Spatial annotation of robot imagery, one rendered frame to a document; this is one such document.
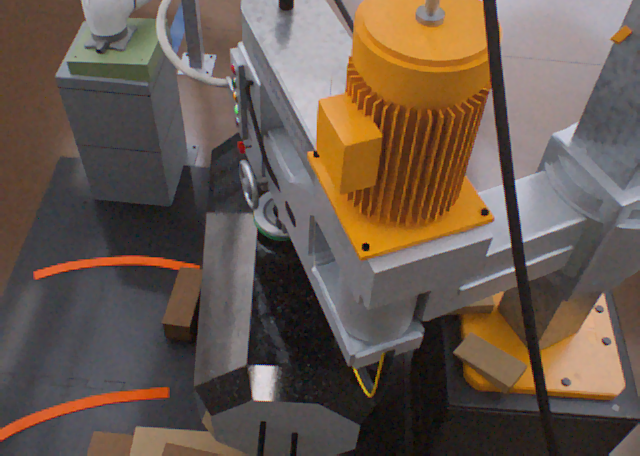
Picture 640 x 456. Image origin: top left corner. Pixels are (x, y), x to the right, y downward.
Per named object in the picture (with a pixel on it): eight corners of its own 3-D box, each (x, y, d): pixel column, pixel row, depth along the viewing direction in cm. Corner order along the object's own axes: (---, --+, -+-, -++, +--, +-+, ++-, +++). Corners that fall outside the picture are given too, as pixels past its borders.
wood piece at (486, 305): (484, 287, 237) (488, 279, 233) (491, 313, 231) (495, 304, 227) (426, 290, 235) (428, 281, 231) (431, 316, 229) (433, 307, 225)
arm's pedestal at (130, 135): (80, 207, 352) (37, 82, 291) (108, 137, 384) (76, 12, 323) (179, 217, 351) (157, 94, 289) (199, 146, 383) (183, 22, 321)
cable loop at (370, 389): (382, 409, 195) (397, 354, 171) (371, 413, 194) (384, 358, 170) (350, 340, 209) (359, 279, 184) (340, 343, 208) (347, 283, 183)
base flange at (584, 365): (593, 271, 248) (598, 263, 244) (623, 401, 217) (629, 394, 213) (454, 260, 249) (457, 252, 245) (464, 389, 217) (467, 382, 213)
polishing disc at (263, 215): (251, 192, 248) (251, 190, 247) (311, 187, 250) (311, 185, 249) (257, 240, 234) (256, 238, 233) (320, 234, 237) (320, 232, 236)
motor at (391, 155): (493, 222, 135) (556, 54, 105) (345, 267, 127) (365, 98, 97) (428, 127, 152) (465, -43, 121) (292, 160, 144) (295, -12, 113)
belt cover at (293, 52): (476, 285, 146) (495, 236, 133) (365, 321, 139) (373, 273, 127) (312, 22, 202) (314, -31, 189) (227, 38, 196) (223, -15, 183)
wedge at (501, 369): (523, 372, 217) (528, 365, 213) (506, 394, 212) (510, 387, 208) (470, 333, 225) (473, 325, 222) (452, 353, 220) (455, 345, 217)
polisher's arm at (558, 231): (593, 173, 209) (624, 110, 190) (674, 260, 189) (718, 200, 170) (371, 250, 187) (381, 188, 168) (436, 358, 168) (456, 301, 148)
